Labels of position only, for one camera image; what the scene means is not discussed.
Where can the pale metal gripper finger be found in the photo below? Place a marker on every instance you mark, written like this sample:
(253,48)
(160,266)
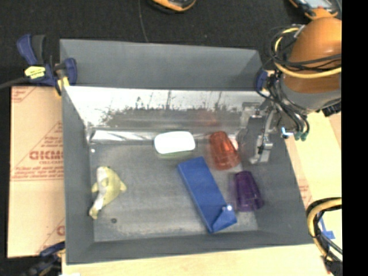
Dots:
(254,156)
(266,149)

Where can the orange clear plastic cup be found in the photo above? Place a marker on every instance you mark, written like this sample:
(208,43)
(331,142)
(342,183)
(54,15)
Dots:
(222,152)

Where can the purple clear plastic cup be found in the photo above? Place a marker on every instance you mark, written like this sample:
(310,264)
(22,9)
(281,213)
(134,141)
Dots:
(247,191)

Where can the blue flat box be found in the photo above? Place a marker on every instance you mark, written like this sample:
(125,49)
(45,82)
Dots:
(202,188)

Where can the white and green sponge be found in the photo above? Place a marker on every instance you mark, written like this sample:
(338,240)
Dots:
(174,142)

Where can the grey metal bin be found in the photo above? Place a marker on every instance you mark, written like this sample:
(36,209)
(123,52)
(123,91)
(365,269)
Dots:
(149,200)

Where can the yellow toy dolphin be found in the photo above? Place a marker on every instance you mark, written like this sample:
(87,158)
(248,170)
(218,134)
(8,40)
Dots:
(110,187)

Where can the brown cardboard board red print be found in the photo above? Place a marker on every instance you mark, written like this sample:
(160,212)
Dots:
(34,142)

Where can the black cylinder on white bracket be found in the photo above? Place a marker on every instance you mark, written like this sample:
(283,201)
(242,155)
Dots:
(333,109)

